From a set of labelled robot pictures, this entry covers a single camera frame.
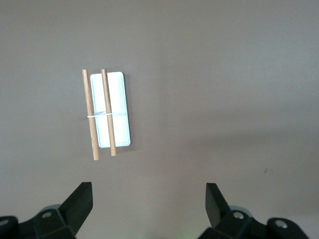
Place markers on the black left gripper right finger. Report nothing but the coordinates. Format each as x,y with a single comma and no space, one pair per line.
219,211

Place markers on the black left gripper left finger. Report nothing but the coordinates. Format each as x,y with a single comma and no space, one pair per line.
74,206

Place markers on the white towel rack wooden bars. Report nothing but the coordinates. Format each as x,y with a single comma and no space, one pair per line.
117,99

